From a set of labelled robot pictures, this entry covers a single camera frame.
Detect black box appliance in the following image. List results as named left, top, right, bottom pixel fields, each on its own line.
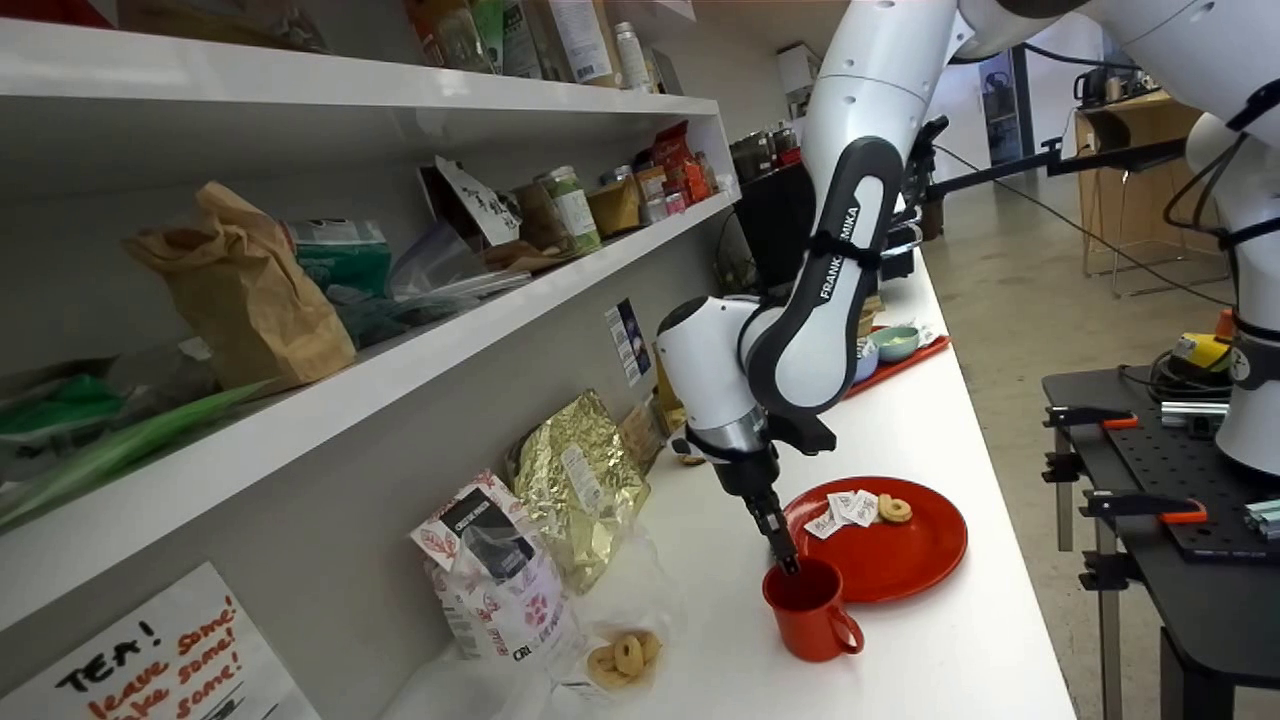
left=729, top=123, right=822, bottom=301

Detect black boom pole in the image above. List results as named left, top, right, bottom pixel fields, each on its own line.
left=928, top=127, right=1194, bottom=195

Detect gold foil bag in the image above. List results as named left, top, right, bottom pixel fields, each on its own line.
left=508, top=389, right=662, bottom=598

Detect yellow tool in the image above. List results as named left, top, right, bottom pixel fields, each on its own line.
left=1177, top=326, right=1238, bottom=374

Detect orange plate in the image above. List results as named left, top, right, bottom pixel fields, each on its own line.
left=779, top=473, right=971, bottom=608

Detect black workbench table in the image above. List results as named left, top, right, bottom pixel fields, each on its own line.
left=1041, top=365, right=1280, bottom=720

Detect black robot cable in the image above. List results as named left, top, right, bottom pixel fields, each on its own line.
left=1162, top=77, right=1280, bottom=250

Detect clear bag of cookies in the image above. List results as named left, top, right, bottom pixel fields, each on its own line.
left=568, top=616, right=672, bottom=701

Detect white carton box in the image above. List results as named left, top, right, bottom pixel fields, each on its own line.
left=545, top=0, right=620, bottom=88

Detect white handwritten paper sign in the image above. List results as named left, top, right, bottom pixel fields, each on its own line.
left=0, top=558, right=321, bottom=720

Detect orange cup with handle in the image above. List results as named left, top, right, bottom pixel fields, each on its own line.
left=761, top=550, right=867, bottom=666

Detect red carton box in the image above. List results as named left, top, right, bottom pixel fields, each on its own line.
left=649, top=120, right=722, bottom=210

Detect teal bowl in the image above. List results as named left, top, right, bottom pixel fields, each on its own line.
left=867, top=319, right=928, bottom=365

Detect teal carton box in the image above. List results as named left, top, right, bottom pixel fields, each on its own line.
left=285, top=214, right=400, bottom=338

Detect white black folded card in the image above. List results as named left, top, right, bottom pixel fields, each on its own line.
left=416, top=152, right=530, bottom=250

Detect orange handled clamp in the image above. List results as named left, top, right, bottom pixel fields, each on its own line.
left=1041, top=400, right=1146, bottom=438
left=1078, top=486, right=1213, bottom=536

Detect jar with green label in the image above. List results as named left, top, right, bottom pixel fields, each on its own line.
left=536, top=160, right=604, bottom=259

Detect wooden cabinet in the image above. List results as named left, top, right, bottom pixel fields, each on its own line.
left=1074, top=83, right=1233, bottom=274

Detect white wall shelf unit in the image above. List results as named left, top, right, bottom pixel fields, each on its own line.
left=0, top=15, right=744, bottom=638

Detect green plastic bag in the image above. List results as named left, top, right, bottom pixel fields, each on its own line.
left=0, top=368, right=276, bottom=540

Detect white plastic bottle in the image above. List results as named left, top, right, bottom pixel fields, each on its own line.
left=611, top=15, right=662, bottom=94

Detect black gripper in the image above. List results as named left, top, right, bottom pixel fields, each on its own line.
left=724, top=442, right=809, bottom=581

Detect white sugar packet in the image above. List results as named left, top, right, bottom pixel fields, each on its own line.
left=802, top=486, right=885, bottom=542

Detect yellow glass jar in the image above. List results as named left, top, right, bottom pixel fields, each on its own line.
left=584, top=163, right=649, bottom=245

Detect white red patterned coffee bag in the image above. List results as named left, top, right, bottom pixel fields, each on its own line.
left=409, top=468, right=588, bottom=673

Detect brown paper bag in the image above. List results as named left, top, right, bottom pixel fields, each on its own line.
left=124, top=180, right=360, bottom=397

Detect red tray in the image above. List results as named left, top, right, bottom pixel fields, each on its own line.
left=845, top=330, right=958, bottom=402

